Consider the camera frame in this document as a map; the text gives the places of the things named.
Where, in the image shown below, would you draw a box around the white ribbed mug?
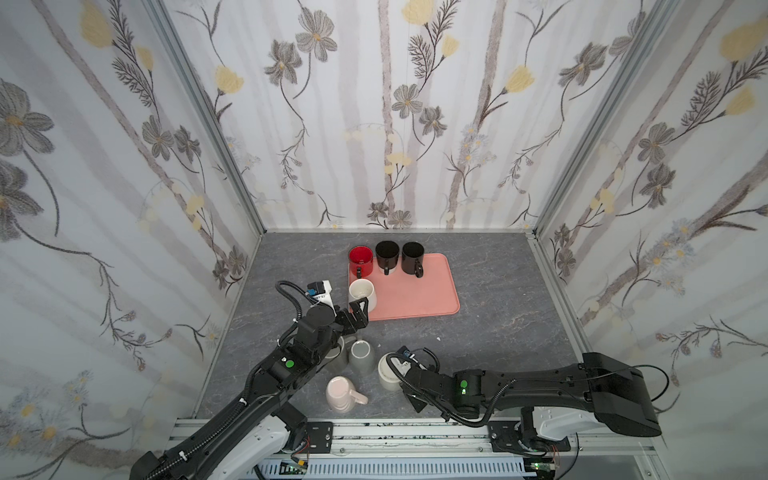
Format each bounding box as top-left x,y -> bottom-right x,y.
348,279 -> 377,312

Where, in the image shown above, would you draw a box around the cream mug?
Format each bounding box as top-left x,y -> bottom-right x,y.
377,353 -> 411,391

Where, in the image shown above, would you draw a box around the light grey mug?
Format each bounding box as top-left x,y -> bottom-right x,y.
348,340 -> 377,375

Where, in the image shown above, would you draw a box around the red mug black handle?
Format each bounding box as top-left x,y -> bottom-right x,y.
348,246 -> 374,280

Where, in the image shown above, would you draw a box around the pink mug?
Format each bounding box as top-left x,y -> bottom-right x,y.
325,376 -> 369,413

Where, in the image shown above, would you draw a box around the black mug white base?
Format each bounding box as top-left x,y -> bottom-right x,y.
375,240 -> 400,276

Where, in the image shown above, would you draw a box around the black mug white rim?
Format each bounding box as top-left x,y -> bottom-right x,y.
401,242 -> 425,278

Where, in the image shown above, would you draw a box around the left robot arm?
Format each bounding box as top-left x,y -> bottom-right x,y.
130,280 -> 370,479

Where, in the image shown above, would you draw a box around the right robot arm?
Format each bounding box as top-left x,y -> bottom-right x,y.
385,346 -> 662,438

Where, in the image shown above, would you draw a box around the dark grey mug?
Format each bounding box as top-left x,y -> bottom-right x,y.
323,336 -> 348,375

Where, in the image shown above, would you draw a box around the pink plastic tray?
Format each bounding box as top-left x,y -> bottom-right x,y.
366,253 -> 460,321

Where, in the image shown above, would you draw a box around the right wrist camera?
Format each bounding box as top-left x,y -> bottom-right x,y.
396,346 -> 420,365

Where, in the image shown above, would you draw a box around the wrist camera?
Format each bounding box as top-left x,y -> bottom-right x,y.
305,280 -> 336,314
396,346 -> 420,365

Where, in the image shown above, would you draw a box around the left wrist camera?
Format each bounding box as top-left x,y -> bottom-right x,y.
305,280 -> 336,314

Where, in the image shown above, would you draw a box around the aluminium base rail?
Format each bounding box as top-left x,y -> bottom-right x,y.
158,418 -> 655,480

